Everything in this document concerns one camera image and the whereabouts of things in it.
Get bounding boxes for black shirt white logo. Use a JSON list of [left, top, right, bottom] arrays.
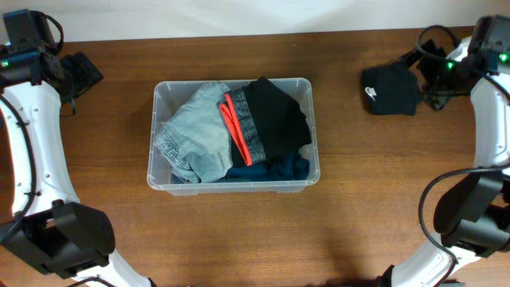
[[361, 61, 420, 116]]

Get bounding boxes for light blue jeans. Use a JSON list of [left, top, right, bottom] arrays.
[[155, 81, 233, 183]]

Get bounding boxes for teal blue shirt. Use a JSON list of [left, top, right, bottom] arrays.
[[217, 153, 310, 183]]

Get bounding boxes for black shorts red waistband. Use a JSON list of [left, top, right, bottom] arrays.
[[219, 77, 312, 167]]

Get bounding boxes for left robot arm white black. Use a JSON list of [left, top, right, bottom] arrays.
[[1, 49, 154, 286]]

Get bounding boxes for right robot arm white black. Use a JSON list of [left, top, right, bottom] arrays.
[[375, 15, 509, 287]]

